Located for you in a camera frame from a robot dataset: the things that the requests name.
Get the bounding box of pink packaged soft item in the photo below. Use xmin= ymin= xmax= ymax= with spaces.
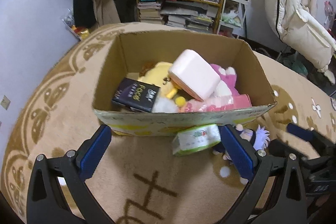
xmin=180 ymin=94 xmax=252 ymax=113

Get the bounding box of pink swiss roll plush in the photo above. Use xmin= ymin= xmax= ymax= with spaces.
xmin=169 ymin=50 xmax=221 ymax=101

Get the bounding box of black tissue pack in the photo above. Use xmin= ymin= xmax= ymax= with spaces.
xmin=111 ymin=77 xmax=160 ymax=113

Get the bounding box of white fluffy pompom plush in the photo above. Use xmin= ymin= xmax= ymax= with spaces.
xmin=151 ymin=97 xmax=186 ymax=113

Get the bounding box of yellow dog plush toy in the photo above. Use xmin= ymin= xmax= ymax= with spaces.
xmin=138 ymin=61 xmax=186 ymax=101

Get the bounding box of pink white plush toy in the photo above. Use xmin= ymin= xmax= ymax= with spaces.
xmin=211 ymin=64 xmax=240 ymax=97

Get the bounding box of purple haired doll plush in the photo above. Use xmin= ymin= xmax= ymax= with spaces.
xmin=213 ymin=124 xmax=270 ymax=161

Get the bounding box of beige patterned plush rug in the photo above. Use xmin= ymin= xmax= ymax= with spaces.
xmin=1 ymin=23 xmax=335 ymax=223

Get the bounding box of cream hanging coat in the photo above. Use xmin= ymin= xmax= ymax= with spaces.
xmin=265 ymin=0 xmax=335 ymax=84

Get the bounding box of green tissue pack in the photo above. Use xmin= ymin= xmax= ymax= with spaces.
xmin=172 ymin=124 xmax=221 ymax=156

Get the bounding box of white small rack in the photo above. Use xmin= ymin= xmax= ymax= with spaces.
xmin=217 ymin=0 xmax=250 ymax=35

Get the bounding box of cardboard storage box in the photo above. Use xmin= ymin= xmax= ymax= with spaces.
xmin=92 ymin=25 xmax=276 ymax=136

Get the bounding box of stack of books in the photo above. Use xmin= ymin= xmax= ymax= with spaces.
xmin=137 ymin=1 xmax=164 ymax=24

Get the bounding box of white wall socket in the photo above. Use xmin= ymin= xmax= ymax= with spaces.
xmin=1 ymin=95 xmax=11 ymax=110

